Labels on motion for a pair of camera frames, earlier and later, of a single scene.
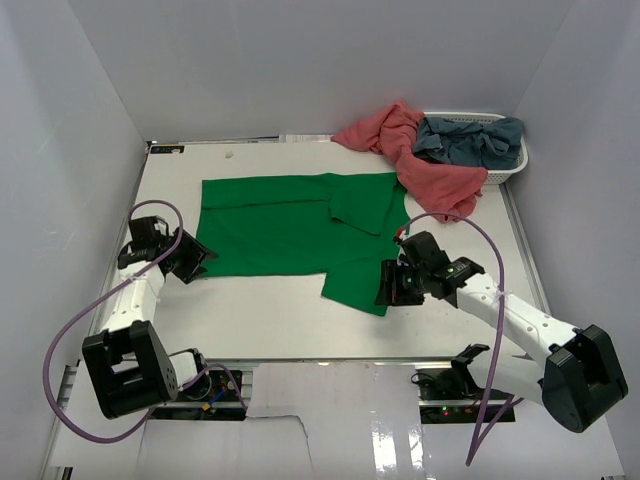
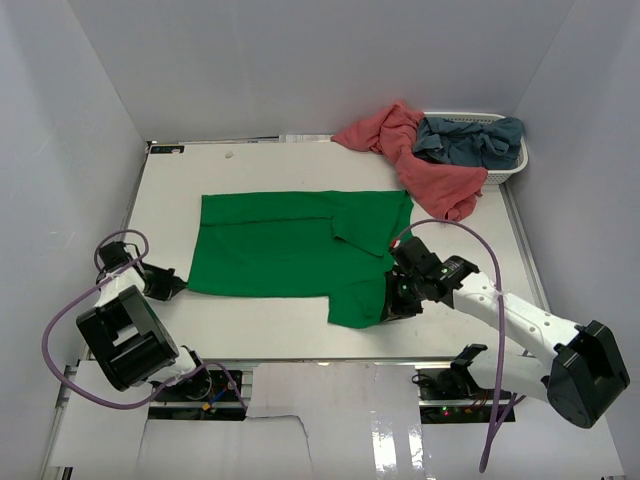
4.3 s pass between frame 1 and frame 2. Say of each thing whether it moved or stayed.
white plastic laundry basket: stayed
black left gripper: moved
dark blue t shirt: stayed
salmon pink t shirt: stayed
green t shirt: moved
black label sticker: stayed
